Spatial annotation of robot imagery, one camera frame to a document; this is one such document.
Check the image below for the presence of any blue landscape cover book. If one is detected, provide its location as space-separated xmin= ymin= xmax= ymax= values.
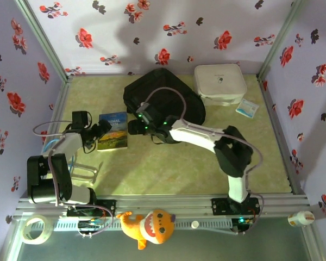
xmin=97 ymin=111 xmax=128 ymax=152

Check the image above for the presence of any black backpack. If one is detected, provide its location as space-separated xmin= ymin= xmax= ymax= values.
xmin=123 ymin=67 xmax=207 ymax=145

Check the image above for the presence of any clear plastic stand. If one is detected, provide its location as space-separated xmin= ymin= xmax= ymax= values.
xmin=70 ymin=161 xmax=104 ymax=188

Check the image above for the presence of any white zip case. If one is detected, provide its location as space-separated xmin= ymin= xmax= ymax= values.
xmin=193 ymin=64 xmax=247 ymax=107

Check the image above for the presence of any small controller board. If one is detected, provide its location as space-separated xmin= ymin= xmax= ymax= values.
xmin=78 ymin=217 xmax=105 ymax=231
xmin=232 ymin=216 xmax=255 ymax=235

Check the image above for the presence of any white and blue packet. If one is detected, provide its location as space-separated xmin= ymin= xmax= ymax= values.
xmin=235 ymin=97 xmax=260 ymax=118

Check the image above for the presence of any clear tape roll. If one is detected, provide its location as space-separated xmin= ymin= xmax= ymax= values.
xmin=22 ymin=214 xmax=54 ymax=245

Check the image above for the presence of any orange shark plush toy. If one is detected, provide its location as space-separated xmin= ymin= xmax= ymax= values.
xmin=116 ymin=208 xmax=177 ymax=250

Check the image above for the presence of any white bottle orange label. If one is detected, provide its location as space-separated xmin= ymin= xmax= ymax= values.
xmin=287 ymin=210 xmax=315 ymax=227

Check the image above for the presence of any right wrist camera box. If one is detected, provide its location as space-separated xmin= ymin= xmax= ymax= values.
xmin=135 ymin=102 xmax=153 ymax=115

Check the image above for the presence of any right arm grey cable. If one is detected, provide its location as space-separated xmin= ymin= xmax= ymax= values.
xmin=141 ymin=86 xmax=266 ymax=236

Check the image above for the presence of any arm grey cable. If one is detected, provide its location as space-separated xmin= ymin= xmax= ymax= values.
xmin=32 ymin=119 xmax=115 ymax=239
xmin=141 ymin=86 xmax=266 ymax=236

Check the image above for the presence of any aluminium side rail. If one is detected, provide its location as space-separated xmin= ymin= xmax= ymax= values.
xmin=32 ymin=77 xmax=74 ymax=198
xmin=256 ymin=76 xmax=308 ymax=195

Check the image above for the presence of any left arm grey cable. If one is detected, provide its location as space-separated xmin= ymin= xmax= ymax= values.
xmin=32 ymin=119 xmax=115 ymax=239

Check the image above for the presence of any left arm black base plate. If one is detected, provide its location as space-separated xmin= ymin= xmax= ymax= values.
xmin=67 ymin=198 xmax=117 ymax=218

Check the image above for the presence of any long aluminium base rail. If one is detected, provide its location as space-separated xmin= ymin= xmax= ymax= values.
xmin=12 ymin=193 xmax=312 ymax=220

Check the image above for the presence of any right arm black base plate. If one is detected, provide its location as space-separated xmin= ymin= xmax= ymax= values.
xmin=211 ymin=197 xmax=261 ymax=216

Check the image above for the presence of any aluminium corner post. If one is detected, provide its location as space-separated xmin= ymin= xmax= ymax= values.
xmin=15 ymin=0 xmax=73 ymax=82
xmin=256 ymin=0 xmax=308 ymax=79

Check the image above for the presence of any white slotted cable duct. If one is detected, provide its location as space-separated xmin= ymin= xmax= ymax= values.
xmin=53 ymin=219 xmax=233 ymax=232

